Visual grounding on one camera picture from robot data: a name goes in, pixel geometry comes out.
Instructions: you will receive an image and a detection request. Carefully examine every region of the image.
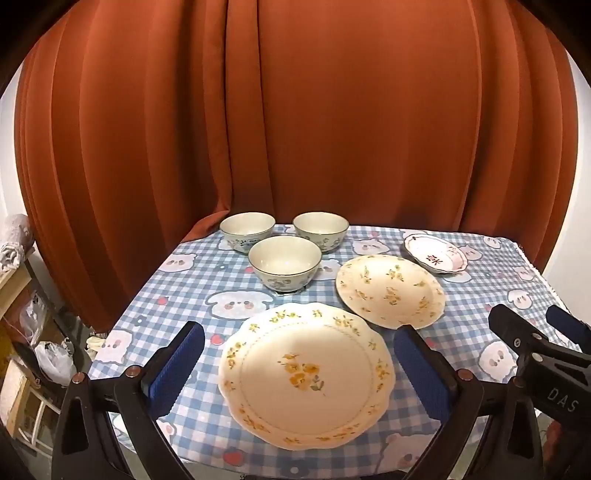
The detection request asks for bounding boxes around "large scalloped yellow floral plate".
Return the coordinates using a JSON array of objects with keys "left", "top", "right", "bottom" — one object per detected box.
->
[{"left": 218, "top": 302, "right": 397, "bottom": 450}]

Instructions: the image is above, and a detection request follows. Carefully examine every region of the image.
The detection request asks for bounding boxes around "white bowl blue floral print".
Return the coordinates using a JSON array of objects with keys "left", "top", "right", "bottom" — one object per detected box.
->
[
  {"left": 293, "top": 212, "right": 350, "bottom": 254},
  {"left": 219, "top": 212, "right": 276, "bottom": 254},
  {"left": 248, "top": 237, "right": 322, "bottom": 295}
]

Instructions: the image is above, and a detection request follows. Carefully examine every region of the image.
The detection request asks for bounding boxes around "small red patterned plate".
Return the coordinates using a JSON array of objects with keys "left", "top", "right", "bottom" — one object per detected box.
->
[{"left": 404, "top": 233, "right": 468, "bottom": 274}]

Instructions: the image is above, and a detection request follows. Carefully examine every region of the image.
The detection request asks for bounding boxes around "round deep yellow floral plate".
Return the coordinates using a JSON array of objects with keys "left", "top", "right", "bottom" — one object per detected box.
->
[{"left": 335, "top": 254, "right": 447, "bottom": 330}]

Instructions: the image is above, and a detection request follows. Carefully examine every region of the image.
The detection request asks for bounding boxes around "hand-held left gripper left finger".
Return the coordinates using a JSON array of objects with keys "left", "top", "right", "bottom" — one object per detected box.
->
[{"left": 51, "top": 320, "right": 205, "bottom": 480}]

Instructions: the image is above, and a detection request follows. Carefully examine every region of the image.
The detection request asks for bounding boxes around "small white cloth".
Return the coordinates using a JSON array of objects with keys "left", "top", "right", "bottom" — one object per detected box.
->
[{"left": 85, "top": 336, "right": 110, "bottom": 361}]

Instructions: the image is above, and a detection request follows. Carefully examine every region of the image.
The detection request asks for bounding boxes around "white plastic bag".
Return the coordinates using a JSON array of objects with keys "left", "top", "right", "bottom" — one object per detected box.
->
[{"left": 34, "top": 340, "right": 77, "bottom": 386}]

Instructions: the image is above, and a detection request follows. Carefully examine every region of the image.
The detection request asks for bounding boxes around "blue checked bear tablecloth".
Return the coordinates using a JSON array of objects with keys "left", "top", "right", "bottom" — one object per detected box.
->
[{"left": 88, "top": 224, "right": 585, "bottom": 478}]

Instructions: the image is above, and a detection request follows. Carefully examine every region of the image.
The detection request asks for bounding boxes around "clear plastic bag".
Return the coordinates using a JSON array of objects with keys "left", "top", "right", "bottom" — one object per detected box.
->
[{"left": 18, "top": 295, "right": 52, "bottom": 347}]

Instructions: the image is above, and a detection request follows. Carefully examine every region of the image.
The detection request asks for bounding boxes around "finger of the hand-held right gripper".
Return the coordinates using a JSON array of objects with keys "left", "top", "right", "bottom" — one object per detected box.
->
[
  {"left": 488, "top": 304, "right": 591, "bottom": 418},
  {"left": 546, "top": 305, "right": 591, "bottom": 354}
]

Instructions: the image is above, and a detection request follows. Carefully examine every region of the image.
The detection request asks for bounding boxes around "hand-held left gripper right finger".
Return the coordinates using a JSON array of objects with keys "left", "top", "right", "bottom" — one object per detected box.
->
[{"left": 393, "top": 324, "right": 541, "bottom": 480}]

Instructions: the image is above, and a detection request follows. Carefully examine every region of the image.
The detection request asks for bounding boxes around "grey folded cloth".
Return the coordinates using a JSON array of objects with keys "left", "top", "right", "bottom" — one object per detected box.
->
[{"left": 0, "top": 215, "right": 35, "bottom": 274}]

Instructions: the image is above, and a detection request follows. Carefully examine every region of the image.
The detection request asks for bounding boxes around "orange curtain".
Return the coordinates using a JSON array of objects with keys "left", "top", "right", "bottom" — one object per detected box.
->
[{"left": 14, "top": 0, "right": 580, "bottom": 333}]

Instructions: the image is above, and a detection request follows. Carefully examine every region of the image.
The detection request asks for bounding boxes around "wooden shelf rack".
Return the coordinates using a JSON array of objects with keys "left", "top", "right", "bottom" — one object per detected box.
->
[{"left": 0, "top": 249, "right": 93, "bottom": 444}]

